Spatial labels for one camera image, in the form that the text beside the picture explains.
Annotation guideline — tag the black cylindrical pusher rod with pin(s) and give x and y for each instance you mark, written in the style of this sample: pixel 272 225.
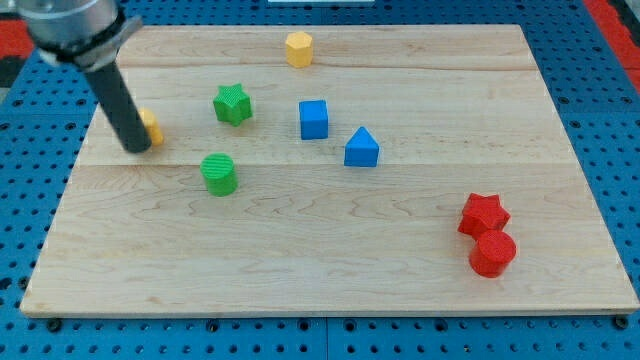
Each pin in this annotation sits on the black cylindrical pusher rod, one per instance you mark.
pixel 119 108

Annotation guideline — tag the yellow heart block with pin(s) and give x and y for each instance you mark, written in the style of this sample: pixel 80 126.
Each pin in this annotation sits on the yellow heart block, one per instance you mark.
pixel 151 125

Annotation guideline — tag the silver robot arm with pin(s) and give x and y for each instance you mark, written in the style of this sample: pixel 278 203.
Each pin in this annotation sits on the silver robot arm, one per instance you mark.
pixel 89 34

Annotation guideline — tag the yellow hexagon block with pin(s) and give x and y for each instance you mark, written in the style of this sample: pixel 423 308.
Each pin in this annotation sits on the yellow hexagon block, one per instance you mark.
pixel 299 49

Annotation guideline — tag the green star block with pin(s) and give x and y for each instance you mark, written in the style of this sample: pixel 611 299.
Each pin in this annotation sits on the green star block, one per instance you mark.
pixel 232 105

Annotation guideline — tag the green cylinder block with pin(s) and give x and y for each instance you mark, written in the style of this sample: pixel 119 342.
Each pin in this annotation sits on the green cylinder block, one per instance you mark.
pixel 218 172

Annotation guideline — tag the blue cube block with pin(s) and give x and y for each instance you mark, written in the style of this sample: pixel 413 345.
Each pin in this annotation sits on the blue cube block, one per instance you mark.
pixel 314 119

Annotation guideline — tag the wooden board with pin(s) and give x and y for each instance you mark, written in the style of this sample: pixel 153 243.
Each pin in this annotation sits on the wooden board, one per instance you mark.
pixel 455 109

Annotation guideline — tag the blue triangle block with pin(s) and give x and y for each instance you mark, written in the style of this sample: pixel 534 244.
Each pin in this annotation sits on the blue triangle block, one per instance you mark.
pixel 362 150

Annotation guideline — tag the red star block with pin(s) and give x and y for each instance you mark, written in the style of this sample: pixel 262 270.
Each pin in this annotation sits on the red star block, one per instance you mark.
pixel 482 213

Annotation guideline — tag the red cylinder block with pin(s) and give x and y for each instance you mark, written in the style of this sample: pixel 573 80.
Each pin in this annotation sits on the red cylinder block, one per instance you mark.
pixel 492 253

